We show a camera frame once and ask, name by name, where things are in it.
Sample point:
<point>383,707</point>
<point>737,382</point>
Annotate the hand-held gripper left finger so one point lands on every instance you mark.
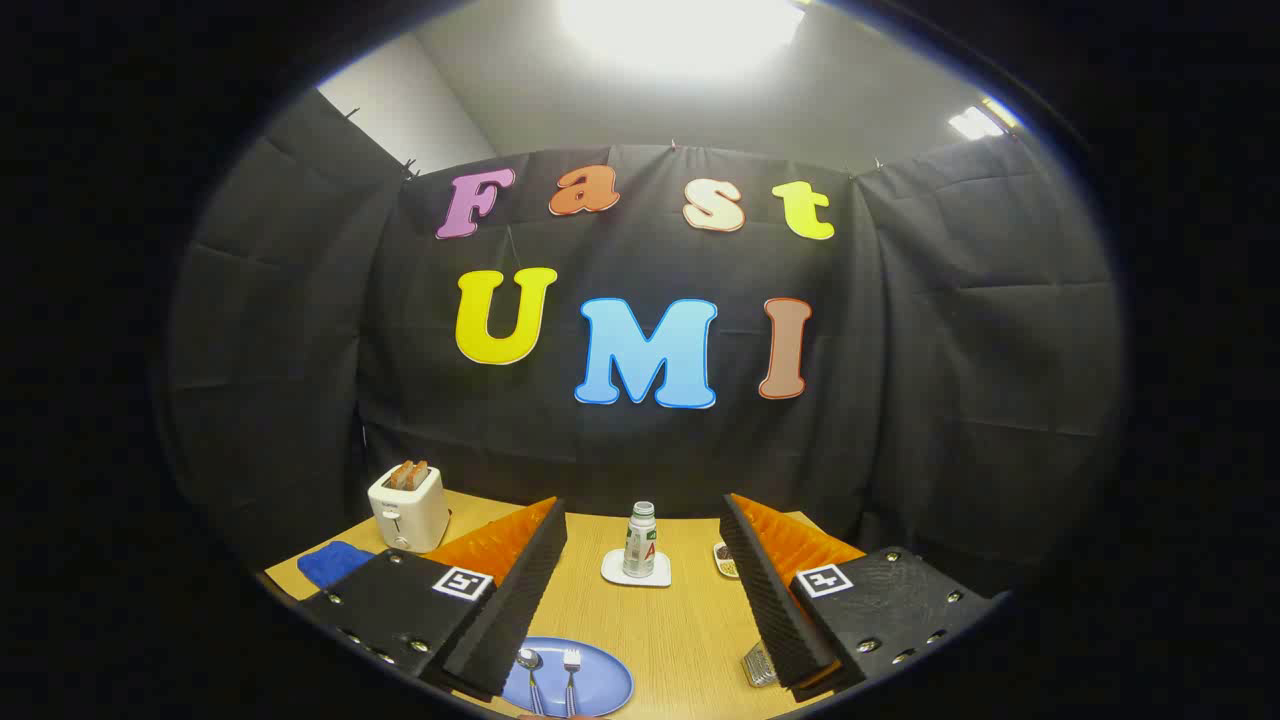
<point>520,600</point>

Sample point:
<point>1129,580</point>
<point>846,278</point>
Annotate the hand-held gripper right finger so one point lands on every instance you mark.
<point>775,610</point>

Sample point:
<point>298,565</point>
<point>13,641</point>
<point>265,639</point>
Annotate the white divided condiment dish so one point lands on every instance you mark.
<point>724,560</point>

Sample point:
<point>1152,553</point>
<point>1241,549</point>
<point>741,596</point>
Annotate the white coaster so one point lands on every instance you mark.
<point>615,572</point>

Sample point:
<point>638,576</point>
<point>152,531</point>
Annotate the blue round plate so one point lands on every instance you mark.
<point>600,680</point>

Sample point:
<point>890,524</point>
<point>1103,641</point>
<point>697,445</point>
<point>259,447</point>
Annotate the white bottle with green label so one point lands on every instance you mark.
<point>640,545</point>

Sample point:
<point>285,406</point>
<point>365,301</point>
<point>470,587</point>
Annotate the white toaster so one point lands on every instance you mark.
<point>410,515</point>

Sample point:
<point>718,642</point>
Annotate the brown toast slice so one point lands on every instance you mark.
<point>420,472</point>
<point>401,476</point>

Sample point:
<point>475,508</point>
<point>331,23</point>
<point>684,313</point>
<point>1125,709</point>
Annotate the blue folded cloth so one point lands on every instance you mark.
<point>330,565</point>

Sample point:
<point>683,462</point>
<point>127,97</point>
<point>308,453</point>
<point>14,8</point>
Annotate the small ceiling light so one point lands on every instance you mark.
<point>975,122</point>

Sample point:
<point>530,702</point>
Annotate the large ceiling light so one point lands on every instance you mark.
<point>680,30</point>

